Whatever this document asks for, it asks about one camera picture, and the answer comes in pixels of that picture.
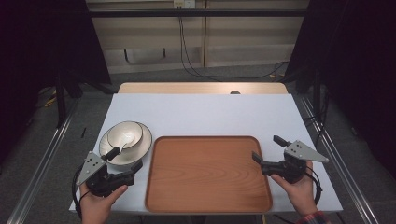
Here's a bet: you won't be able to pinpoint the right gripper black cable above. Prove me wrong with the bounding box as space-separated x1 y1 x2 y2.
305 166 323 206

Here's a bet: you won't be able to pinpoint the black horizontal bar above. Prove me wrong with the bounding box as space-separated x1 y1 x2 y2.
88 8 308 19

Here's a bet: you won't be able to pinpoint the black curtain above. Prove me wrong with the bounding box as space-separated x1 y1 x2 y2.
284 0 396 171
0 0 112 162

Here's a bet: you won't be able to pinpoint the white table cover board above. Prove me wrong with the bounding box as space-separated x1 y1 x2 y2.
68 92 344 216

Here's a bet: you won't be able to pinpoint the wooden tray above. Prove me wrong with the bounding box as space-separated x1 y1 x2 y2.
144 135 274 215

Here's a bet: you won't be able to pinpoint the metal floor rail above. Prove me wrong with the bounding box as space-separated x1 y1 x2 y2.
298 96 381 224
6 102 80 224

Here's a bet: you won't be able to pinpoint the white wall socket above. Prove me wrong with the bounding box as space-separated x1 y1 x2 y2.
173 0 197 9

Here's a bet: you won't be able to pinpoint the white bowl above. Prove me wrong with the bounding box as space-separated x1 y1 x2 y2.
106 120 144 150

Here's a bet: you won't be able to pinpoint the person's right hand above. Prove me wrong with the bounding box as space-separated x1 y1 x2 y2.
270 161 318 217

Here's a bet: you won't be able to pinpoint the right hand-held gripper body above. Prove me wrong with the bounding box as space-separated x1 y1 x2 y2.
261 139 330 185

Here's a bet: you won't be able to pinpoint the yellow cable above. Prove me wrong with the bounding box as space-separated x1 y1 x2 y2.
42 88 58 108

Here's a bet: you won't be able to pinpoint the person's left hand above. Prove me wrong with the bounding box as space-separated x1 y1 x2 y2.
78 183 129 224

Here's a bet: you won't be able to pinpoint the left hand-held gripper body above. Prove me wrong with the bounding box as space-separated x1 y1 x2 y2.
75 150 139 198

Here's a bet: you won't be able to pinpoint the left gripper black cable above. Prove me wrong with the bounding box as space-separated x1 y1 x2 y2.
71 163 92 220

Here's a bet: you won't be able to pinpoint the black metal stand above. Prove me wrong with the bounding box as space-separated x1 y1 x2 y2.
54 73 68 128
312 68 322 120

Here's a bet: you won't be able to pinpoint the light wooden table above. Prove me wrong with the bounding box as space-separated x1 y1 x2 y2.
117 81 290 95

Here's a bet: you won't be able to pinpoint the white plate with dark rim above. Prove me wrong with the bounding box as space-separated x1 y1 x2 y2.
98 121 153 167

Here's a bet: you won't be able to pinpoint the black wall cables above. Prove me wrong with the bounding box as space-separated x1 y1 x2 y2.
177 16 290 80

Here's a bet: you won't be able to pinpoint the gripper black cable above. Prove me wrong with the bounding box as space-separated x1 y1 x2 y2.
71 163 92 220
305 166 323 206

